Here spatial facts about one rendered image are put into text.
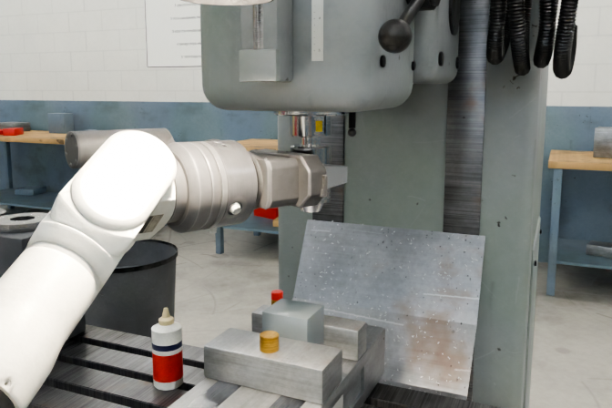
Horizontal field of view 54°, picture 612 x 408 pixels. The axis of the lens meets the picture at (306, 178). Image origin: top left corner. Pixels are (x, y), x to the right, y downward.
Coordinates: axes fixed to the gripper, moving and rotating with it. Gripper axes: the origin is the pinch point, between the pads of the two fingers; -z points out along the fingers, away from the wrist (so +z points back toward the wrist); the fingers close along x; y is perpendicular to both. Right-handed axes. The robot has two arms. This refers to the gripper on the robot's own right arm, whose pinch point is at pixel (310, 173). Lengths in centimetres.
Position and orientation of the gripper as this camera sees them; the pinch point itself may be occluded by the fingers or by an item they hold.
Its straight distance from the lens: 69.4
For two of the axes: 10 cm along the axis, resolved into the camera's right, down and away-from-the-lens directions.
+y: -0.1, 9.9, 1.4
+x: -6.7, -1.1, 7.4
